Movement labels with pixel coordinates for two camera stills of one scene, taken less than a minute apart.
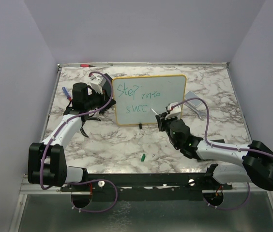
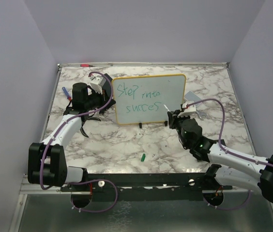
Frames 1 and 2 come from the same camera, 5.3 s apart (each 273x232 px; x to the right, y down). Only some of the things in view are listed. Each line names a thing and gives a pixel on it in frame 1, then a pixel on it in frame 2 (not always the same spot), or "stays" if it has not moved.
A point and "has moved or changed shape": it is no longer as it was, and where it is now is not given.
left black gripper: (101, 96) stays
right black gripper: (161, 121) to (174, 118)
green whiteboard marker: (155, 112) has moved or changed shape
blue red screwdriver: (68, 95) stays
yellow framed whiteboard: (135, 95) stays
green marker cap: (143, 157) stays
